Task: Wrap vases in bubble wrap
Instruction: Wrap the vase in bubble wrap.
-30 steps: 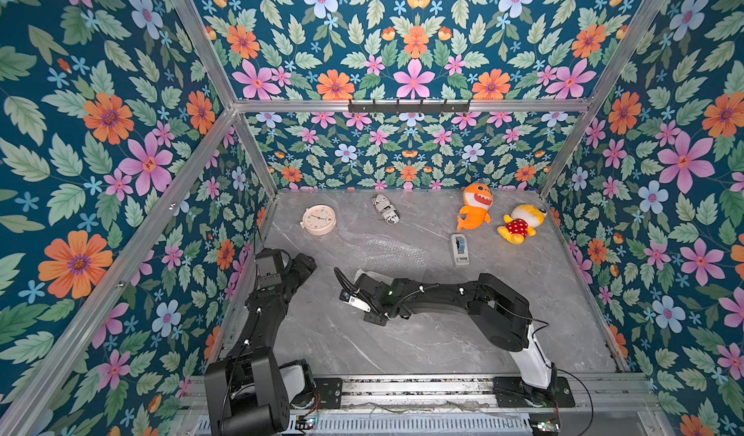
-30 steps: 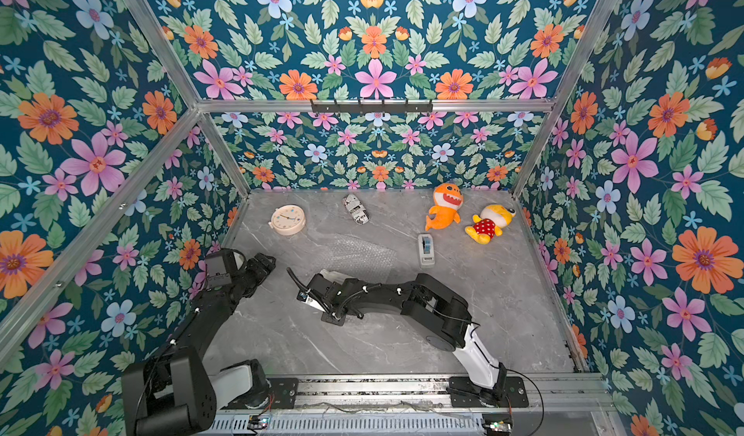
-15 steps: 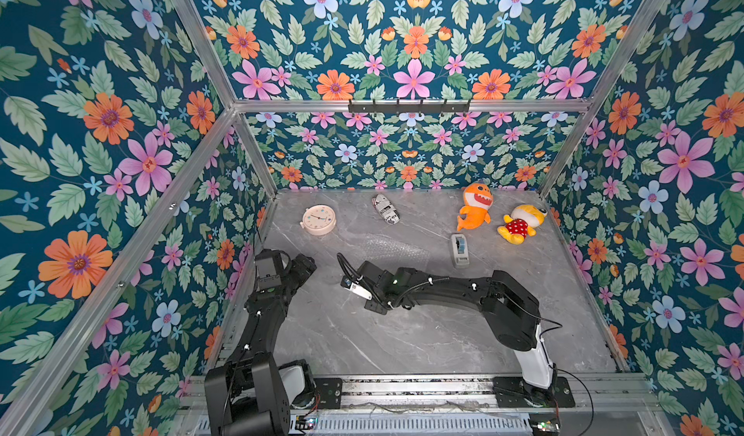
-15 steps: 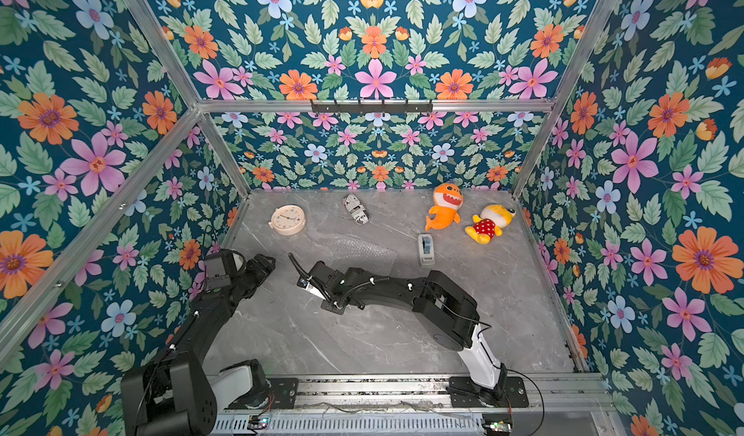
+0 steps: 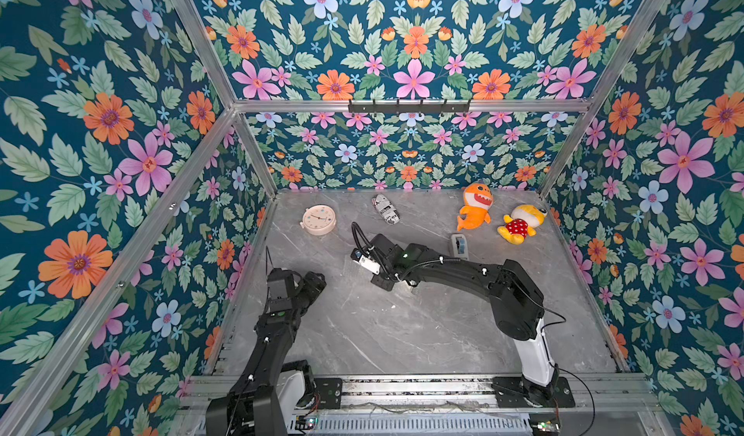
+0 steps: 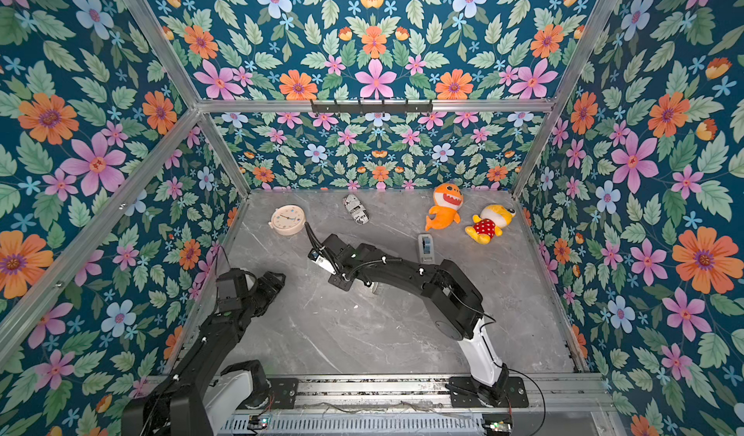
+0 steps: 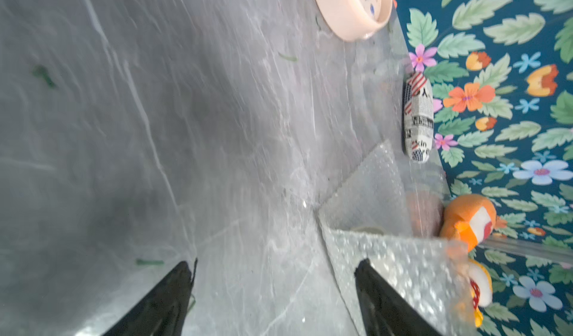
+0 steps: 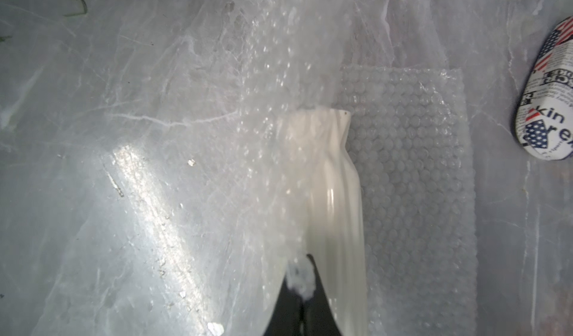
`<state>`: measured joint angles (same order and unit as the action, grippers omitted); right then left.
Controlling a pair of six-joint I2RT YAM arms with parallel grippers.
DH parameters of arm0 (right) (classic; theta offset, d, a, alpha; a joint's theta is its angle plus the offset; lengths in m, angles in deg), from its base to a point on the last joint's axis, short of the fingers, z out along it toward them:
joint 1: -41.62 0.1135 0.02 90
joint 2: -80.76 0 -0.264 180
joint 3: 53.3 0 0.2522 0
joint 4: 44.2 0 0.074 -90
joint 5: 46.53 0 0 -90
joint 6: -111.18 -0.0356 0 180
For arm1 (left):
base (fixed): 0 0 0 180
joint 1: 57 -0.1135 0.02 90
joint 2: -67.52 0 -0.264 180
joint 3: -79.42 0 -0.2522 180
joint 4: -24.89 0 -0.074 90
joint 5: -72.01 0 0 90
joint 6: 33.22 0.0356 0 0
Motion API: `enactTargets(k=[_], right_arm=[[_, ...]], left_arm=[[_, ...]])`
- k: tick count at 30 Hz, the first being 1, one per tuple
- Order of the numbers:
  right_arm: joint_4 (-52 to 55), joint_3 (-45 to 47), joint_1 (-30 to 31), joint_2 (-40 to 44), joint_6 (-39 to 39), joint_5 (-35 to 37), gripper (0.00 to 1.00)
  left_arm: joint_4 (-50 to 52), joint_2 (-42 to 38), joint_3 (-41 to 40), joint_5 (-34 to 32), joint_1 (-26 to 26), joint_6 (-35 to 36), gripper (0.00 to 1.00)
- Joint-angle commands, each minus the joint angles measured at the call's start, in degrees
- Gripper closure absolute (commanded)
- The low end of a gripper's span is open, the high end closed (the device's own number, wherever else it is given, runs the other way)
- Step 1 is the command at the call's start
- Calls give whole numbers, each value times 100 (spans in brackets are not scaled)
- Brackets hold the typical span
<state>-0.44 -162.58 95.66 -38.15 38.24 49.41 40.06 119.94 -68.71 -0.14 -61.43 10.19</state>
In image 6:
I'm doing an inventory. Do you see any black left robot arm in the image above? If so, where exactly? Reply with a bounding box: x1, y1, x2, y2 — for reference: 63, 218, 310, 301
121, 269, 286, 435

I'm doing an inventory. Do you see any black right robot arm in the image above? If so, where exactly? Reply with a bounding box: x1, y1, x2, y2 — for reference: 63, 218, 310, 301
308, 234, 510, 406

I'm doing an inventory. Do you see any silver toy car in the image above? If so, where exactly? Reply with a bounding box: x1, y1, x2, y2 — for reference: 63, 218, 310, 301
343, 194, 369, 225

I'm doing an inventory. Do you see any pink round alarm clock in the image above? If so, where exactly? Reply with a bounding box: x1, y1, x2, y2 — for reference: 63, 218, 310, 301
269, 205, 306, 236

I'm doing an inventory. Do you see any grey white handheld device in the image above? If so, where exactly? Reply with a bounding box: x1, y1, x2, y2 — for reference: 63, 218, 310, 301
418, 234, 436, 265

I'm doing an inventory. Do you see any orange shark plush toy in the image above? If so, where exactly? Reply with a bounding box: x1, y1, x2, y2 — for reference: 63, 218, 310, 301
424, 183, 464, 232

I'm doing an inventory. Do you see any yellow shark plush toy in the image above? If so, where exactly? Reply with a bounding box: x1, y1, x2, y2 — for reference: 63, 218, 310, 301
466, 205, 517, 245

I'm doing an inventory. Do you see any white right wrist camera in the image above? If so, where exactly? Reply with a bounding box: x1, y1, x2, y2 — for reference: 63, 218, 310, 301
308, 249, 336, 275

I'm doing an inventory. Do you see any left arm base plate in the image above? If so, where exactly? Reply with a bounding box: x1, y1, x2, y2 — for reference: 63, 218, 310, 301
239, 378, 300, 411

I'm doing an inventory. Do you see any white vented cable duct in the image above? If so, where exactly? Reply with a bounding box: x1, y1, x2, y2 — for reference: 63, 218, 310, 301
217, 413, 486, 435

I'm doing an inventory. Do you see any black hook rail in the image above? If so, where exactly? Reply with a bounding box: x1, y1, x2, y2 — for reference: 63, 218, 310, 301
310, 100, 434, 114

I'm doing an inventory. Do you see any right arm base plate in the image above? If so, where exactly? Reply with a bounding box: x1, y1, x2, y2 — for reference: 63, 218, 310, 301
444, 376, 530, 409

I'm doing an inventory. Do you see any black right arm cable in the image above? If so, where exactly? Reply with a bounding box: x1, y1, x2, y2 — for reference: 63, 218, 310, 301
508, 368, 548, 436

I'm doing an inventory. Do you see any aluminium mounting rail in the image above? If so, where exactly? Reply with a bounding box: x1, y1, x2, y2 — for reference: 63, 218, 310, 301
267, 370, 616, 415

